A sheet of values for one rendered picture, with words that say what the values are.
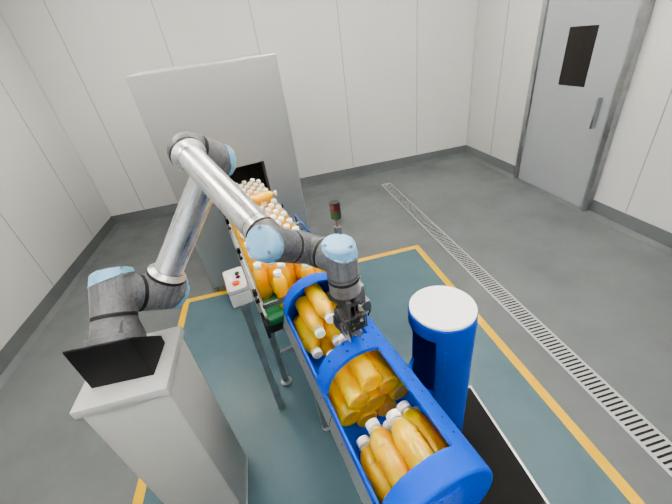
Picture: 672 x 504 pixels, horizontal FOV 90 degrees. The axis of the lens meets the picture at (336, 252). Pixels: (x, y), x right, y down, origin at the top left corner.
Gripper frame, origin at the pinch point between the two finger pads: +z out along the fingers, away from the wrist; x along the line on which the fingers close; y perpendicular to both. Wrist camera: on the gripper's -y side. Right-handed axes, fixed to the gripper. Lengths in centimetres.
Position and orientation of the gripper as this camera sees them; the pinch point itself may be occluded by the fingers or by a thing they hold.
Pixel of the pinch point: (349, 335)
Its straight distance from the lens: 111.5
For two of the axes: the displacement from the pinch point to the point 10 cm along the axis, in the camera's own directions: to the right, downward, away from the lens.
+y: 4.0, 4.5, -7.9
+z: 1.2, 8.3, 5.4
